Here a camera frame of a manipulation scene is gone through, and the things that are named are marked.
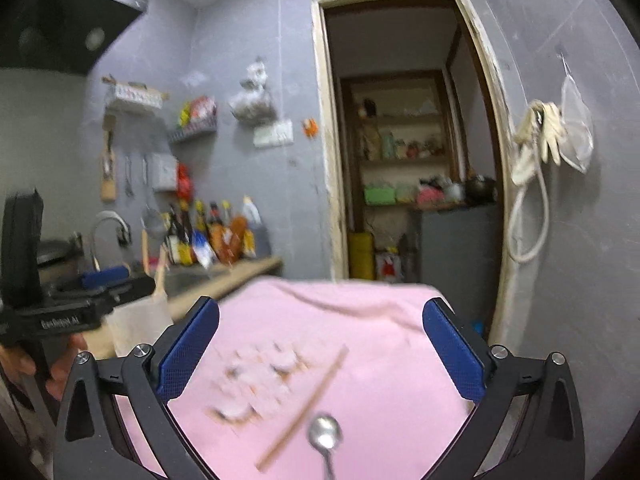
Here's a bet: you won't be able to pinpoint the hanging wooden board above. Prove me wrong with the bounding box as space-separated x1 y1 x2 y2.
101 115 117 202

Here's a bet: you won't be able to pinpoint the green box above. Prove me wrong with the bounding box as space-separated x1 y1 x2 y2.
364 184 396 206

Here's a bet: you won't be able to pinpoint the white wall socket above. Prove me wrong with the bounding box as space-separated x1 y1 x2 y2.
253 120 294 148

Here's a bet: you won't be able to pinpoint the white hose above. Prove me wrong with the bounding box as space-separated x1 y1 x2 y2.
507 160 551 263

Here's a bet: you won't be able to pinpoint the large oil jug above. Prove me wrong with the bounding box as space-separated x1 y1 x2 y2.
241 196 272 260

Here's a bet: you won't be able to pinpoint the person's left hand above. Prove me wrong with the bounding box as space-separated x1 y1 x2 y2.
0 334 87 401

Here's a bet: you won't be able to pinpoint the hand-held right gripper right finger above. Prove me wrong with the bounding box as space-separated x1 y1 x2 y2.
422 297 586 480

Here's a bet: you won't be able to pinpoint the wooden shelf unit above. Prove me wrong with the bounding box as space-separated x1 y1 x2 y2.
340 71 468 281

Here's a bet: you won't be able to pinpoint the hanging clear plastic bag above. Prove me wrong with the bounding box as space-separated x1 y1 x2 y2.
229 57 276 123

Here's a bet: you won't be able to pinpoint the blue white packet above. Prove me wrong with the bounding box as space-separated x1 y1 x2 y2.
194 232 217 267

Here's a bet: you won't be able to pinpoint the steel sink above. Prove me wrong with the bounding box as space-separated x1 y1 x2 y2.
165 265 231 296

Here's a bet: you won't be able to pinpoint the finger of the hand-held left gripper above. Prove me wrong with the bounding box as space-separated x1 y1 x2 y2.
102 276 157 313
82 266 132 288

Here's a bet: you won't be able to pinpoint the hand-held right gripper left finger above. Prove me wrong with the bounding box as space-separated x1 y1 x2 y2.
52 296 220 480

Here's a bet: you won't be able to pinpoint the black wok with lid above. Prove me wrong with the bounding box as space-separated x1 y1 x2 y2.
37 240 81 267

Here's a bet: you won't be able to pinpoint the metal spoon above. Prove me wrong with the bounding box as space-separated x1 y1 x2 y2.
307 414 343 480

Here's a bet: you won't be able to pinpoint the white wall rack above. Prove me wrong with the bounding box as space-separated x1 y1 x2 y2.
102 76 169 111

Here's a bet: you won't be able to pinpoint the red white bag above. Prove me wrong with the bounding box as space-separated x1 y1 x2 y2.
375 250 401 281

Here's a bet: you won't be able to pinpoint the cream rubber gloves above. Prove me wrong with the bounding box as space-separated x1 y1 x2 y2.
511 100 568 186

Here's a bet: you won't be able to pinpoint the grey wall shelf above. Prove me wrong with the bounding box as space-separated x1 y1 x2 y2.
169 119 218 143

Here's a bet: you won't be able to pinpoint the metal faucet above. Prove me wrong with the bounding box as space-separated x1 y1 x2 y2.
90 211 132 271

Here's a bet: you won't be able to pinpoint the metal pot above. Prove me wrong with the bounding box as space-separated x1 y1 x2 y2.
465 174 498 203

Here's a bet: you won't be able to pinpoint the pink cloth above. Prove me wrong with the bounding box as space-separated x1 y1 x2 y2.
120 277 481 480

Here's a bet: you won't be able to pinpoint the red label sauce bottle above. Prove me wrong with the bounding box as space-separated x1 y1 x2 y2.
207 202 225 261

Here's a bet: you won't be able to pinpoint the yellow container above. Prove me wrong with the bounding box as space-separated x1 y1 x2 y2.
348 231 376 281

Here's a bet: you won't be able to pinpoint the door frame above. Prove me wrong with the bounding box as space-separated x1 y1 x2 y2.
310 0 526 346

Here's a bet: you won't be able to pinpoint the grey cabinet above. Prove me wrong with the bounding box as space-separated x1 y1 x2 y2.
412 203 503 321

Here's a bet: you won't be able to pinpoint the white utensil holder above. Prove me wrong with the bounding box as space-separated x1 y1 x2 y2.
106 294 173 358

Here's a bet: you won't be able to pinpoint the dark sauce bottle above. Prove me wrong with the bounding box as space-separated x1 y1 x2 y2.
166 205 182 265

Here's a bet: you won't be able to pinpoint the orange seasoning bag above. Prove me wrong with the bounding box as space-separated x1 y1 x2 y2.
220 216 250 263

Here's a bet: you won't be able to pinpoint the metal strainer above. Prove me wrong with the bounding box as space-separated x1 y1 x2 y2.
141 205 166 235

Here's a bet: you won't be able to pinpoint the black range hood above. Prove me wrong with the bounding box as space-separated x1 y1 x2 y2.
0 0 150 76

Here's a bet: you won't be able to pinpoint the snack packets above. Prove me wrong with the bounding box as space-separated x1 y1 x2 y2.
179 96 217 126

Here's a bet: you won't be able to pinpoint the white wall box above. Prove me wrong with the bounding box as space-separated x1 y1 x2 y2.
152 154 178 192

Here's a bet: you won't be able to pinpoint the yellow label sauce bottle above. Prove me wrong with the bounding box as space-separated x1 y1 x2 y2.
179 201 197 266

